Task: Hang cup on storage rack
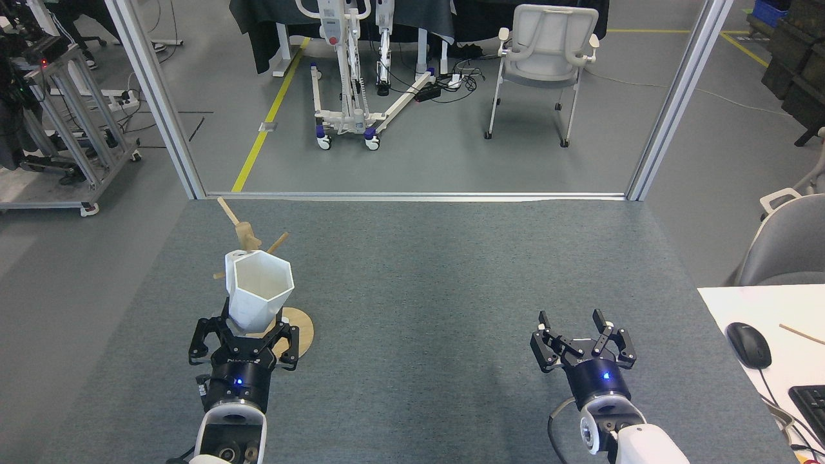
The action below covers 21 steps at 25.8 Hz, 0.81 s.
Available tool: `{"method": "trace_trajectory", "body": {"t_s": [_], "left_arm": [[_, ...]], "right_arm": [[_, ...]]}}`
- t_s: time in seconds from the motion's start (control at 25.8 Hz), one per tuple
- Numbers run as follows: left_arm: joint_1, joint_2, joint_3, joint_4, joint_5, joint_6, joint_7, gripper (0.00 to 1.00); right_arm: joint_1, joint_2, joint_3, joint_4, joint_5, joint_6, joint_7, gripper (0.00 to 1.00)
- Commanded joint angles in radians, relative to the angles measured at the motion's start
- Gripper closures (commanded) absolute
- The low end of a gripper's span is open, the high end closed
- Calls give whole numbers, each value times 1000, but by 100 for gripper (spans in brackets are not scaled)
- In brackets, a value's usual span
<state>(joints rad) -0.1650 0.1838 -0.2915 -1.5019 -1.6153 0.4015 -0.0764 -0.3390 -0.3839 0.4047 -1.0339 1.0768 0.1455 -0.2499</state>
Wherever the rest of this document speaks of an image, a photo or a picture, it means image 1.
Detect aluminium frame cart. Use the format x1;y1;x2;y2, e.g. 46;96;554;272
0;39;142;217

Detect black mouse cable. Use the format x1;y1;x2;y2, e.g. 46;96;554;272
757;367;819;452

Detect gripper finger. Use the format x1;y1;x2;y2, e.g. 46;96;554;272
530;311;584;373
261;320;300;371
188;316;226;365
593;309;637;369

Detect person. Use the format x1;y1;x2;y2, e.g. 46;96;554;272
44;0;101;70

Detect black keyboard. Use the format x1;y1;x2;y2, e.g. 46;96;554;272
788;385;825;445

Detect black equipment with red light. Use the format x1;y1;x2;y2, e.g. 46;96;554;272
0;13;68;171

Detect blue plastic bin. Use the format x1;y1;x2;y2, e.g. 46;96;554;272
752;0;790;30

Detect black computer mouse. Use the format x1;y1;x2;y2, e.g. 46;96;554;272
725;322;773;370

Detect wooden cup rack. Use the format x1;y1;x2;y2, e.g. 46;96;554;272
213;197;315;362

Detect black table cloth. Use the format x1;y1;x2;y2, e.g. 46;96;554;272
229;0;610;75

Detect silver frame post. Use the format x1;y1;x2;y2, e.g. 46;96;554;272
625;0;735;202
103;0;207;200

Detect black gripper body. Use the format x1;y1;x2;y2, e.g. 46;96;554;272
564;353;632;412
200;332;275;413

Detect silver frame rail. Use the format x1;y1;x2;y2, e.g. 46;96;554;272
205;191;629;202

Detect white desk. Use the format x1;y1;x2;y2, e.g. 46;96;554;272
697;284;825;464

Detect grey office chair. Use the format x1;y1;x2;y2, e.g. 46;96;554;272
735;187;825;286

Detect white wheeled stand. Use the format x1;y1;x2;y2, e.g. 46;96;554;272
295;0;436;152

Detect dark stacked crates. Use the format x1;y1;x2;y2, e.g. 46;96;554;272
761;0;825;148

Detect thin wooden stick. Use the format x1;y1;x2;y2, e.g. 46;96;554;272
779;324;825;346

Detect white faceted cup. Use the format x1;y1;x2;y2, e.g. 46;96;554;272
224;250;295;336

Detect white chair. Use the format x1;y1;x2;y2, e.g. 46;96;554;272
485;5;601;148

